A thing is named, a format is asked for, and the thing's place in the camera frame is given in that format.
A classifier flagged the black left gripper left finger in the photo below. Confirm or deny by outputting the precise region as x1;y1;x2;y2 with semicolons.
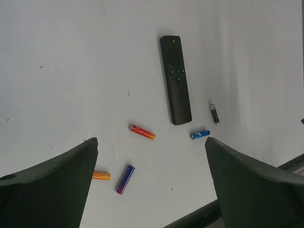
0;138;98;228

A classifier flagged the purple blue battery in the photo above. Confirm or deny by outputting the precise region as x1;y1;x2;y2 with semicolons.
116;165;135;195

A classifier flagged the red orange battery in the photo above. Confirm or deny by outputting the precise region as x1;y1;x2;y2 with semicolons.
130;124;156;140

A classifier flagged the black silver battery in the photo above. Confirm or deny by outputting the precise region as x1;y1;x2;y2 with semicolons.
209;104;219;124

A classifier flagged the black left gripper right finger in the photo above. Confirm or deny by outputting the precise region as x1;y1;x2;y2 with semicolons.
205;137;304;228

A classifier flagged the black remote control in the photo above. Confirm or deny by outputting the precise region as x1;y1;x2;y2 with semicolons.
160;36;192;125

